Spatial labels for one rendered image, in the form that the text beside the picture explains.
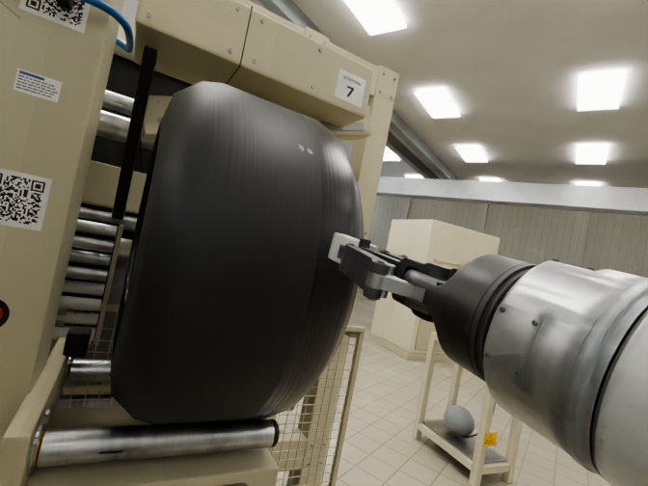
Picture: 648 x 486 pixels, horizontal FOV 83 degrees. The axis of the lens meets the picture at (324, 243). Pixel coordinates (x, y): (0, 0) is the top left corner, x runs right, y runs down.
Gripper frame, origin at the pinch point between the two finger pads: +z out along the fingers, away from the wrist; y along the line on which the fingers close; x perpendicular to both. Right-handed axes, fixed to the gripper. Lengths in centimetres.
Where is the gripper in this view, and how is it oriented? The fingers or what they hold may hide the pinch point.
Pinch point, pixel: (351, 253)
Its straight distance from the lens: 38.8
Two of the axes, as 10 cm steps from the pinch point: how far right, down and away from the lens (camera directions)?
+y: -8.6, -1.9, -4.7
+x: -2.6, 9.6, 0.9
